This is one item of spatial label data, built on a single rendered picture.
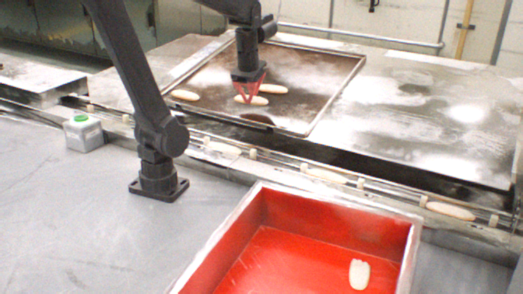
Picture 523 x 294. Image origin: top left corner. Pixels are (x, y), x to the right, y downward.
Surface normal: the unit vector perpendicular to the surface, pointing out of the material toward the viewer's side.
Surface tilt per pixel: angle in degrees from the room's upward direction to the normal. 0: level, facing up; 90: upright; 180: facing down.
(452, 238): 90
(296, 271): 0
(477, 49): 90
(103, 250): 0
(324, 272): 0
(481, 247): 90
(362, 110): 10
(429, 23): 90
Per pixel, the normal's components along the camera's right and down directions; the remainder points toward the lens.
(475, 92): -0.05, -0.80
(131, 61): 0.77, 0.33
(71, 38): -0.47, 0.40
